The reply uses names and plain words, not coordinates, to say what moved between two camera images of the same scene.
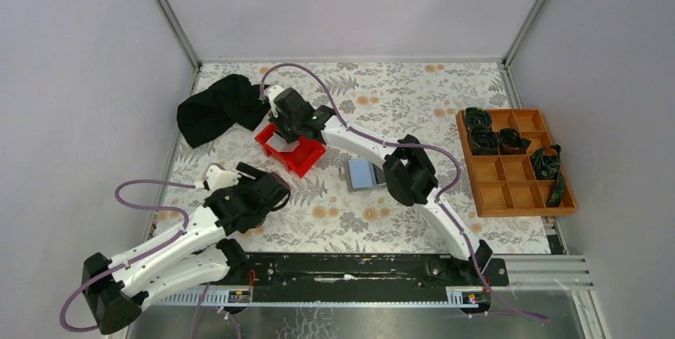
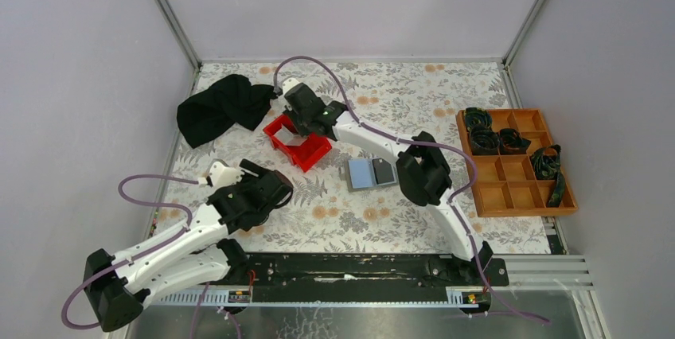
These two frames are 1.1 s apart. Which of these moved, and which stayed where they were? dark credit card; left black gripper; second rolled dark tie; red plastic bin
Moved: red plastic bin
Stayed: dark credit card; left black gripper; second rolled dark tie
